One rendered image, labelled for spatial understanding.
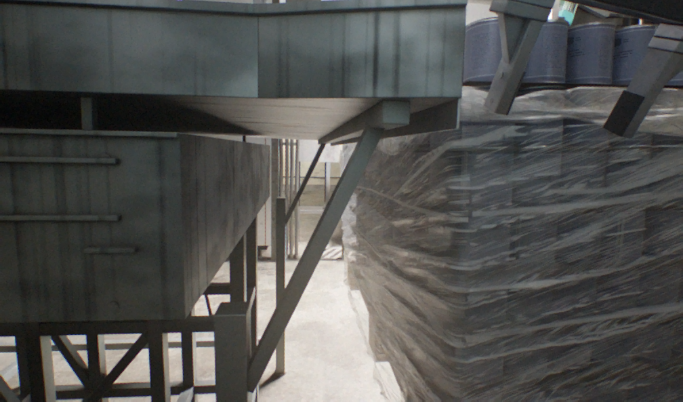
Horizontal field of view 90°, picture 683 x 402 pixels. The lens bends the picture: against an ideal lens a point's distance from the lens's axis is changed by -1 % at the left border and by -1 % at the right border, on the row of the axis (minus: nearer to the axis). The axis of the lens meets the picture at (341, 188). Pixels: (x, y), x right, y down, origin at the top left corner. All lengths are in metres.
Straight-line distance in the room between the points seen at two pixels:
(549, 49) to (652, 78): 0.14
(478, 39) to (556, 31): 0.10
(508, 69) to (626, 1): 0.09
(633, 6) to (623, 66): 0.24
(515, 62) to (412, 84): 0.09
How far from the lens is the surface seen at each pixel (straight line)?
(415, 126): 0.49
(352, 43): 0.38
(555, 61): 0.53
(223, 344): 0.50
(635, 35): 0.62
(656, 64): 0.44
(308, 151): 3.40
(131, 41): 0.44
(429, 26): 0.38
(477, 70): 0.49
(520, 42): 0.35
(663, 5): 0.40
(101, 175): 0.47
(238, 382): 0.52
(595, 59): 0.57
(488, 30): 0.50
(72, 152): 0.48
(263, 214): 3.16
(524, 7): 0.34
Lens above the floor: 1.01
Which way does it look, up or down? 6 degrees down
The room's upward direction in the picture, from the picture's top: 1 degrees clockwise
